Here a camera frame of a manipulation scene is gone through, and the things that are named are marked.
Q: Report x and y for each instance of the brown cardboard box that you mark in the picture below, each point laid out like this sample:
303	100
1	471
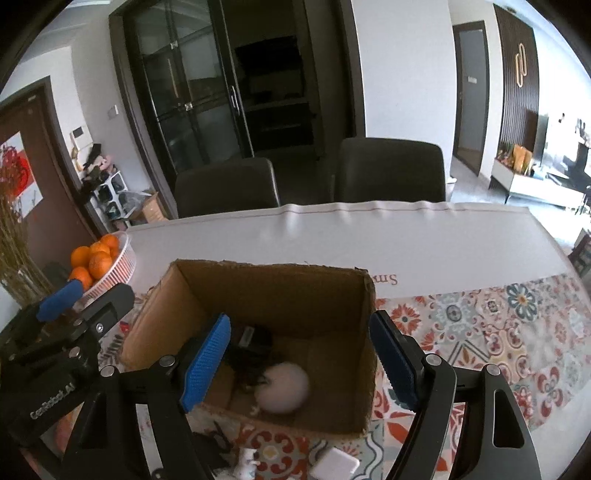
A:
286	300

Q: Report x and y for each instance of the black power adapter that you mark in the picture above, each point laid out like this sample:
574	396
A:
249	344

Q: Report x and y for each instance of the brown wooden door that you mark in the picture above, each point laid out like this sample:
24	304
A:
41	152

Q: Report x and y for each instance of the white shoe rack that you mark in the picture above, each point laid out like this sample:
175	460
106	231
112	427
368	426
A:
108	194

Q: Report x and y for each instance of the dried flower bunch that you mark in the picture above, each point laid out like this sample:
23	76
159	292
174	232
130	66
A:
16	240

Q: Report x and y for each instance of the white intercom panel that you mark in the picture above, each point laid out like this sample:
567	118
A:
79	134

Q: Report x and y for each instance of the dark wooden chair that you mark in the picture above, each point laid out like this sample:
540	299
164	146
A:
582	254

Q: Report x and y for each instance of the black television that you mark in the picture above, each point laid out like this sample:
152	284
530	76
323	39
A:
540	134

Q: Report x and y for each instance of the white fruit basket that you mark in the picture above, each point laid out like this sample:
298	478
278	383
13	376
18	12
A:
117	267

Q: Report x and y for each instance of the grey door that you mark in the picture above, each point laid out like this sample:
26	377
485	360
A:
471	92

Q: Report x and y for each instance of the white ball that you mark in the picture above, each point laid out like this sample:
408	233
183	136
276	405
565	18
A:
281	387

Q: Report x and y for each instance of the white wall charger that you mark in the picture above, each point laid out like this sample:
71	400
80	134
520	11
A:
334	464

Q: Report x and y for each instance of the patterned white tablecloth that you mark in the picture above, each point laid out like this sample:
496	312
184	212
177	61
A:
323	240

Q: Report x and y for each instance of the white figurine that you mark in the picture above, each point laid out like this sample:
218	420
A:
247	461

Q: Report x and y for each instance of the dark dining chair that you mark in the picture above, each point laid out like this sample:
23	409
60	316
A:
226	184
390	168

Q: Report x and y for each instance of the pile of shoes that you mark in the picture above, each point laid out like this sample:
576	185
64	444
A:
94	161

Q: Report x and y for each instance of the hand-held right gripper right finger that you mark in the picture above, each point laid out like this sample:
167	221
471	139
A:
392	364

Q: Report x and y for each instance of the small cardboard box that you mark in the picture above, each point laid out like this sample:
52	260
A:
150	207

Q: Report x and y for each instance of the black glass cabinet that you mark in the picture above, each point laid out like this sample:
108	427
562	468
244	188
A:
194	83

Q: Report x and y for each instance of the orange gift box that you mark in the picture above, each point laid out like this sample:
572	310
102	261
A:
519	157

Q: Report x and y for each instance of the red wall poster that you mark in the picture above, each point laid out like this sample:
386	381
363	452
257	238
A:
16	170

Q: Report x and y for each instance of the white television console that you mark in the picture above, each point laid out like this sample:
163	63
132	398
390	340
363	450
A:
531	184

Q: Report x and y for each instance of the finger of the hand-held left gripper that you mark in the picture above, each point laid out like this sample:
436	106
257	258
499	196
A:
108	307
60	300

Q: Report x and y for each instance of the orange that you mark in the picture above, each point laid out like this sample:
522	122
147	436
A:
81	255
100	249
100	267
111	241
82	276

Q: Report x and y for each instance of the gold wall ornament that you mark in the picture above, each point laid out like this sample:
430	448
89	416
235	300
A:
521	64

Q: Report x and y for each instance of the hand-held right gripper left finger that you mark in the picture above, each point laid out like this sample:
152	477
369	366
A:
205	364

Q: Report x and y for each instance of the dark slatted wall panel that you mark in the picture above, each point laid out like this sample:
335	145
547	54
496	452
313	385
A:
517	106

